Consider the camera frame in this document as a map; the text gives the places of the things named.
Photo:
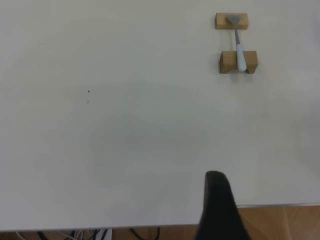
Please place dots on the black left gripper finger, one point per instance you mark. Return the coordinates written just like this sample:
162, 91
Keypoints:
217, 205

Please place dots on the small grey white spatula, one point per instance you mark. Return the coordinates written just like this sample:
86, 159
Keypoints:
241, 58

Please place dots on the arched wooden block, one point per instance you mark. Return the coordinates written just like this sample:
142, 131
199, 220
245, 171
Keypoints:
227, 61

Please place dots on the plain rectangular wooden block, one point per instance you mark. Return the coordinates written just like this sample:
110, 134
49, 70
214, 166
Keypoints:
221, 22

